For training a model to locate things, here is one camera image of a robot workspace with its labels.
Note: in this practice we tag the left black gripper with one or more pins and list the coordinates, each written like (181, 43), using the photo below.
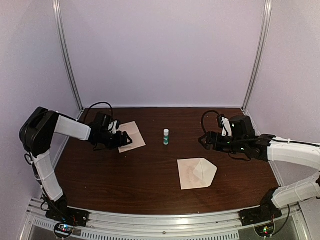
(119, 142)

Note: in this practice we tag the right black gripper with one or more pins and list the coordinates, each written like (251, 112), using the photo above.
(211, 135)

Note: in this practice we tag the beige envelope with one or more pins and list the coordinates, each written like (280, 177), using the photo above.
(196, 173)

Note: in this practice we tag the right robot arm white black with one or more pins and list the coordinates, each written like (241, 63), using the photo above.
(238, 136)

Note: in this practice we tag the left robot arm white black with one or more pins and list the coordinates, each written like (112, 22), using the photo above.
(43, 126)

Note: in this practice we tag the green white glue stick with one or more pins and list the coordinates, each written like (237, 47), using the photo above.
(166, 136)

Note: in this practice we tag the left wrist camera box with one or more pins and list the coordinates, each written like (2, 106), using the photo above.
(114, 126)

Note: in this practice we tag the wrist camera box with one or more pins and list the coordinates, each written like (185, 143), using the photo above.
(114, 126)
(224, 124)

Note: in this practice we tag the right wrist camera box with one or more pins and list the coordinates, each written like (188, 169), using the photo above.
(224, 124)

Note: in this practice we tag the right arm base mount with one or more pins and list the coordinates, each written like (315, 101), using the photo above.
(262, 219)

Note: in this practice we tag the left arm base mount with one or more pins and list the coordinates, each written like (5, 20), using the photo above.
(67, 223)

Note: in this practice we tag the right aluminium frame post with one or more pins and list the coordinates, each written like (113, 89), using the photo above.
(264, 31)

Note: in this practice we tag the aluminium frame post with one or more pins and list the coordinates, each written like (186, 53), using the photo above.
(56, 4)
(264, 31)

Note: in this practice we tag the left aluminium frame post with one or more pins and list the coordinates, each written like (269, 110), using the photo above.
(56, 4)

